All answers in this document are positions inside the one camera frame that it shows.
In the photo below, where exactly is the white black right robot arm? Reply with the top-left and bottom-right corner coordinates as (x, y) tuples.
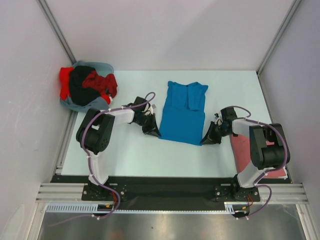
(200, 105), (291, 201)

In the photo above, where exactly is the white slotted cable duct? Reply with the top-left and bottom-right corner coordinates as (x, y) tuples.
(46, 203), (247, 215)

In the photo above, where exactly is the aluminium corner post left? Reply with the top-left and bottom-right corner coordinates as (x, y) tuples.
(36, 0), (77, 64)

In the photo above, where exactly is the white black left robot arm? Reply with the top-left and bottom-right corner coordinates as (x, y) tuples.
(76, 96), (161, 201)

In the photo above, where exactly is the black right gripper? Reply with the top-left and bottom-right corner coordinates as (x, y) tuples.
(200, 121), (232, 145)

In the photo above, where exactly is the aluminium corner post right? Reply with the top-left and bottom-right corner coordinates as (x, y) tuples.
(256, 0), (303, 77)

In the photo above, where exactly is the bright red t-shirt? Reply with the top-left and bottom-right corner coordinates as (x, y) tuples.
(59, 66), (74, 101)

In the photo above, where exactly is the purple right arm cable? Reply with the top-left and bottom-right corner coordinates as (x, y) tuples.
(232, 106), (292, 187)

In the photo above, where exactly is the grey t-shirt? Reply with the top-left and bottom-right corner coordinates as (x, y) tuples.
(70, 96), (109, 113)

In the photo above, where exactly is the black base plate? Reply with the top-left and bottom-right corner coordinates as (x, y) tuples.
(51, 175), (264, 211)

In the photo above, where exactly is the blue t-shirt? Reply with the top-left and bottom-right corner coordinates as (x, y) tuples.
(159, 81), (209, 146)

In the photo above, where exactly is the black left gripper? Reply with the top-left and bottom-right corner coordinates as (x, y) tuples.
(134, 113), (161, 138)

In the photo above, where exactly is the black t-shirt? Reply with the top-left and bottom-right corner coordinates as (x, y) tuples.
(69, 65), (101, 106)

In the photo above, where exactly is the folded pink t-shirt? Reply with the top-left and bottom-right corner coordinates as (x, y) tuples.
(229, 135), (288, 180)

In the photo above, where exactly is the aluminium front rail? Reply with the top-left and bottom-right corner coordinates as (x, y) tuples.
(36, 183), (309, 205)

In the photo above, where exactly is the dark red t-shirt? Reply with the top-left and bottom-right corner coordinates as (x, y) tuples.
(82, 70), (118, 98)

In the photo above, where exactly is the aluminium corner post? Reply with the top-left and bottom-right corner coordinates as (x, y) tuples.
(256, 0), (303, 77)
(36, 0), (77, 64)

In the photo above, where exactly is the grey plastic basket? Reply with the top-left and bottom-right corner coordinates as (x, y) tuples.
(60, 60), (114, 110)

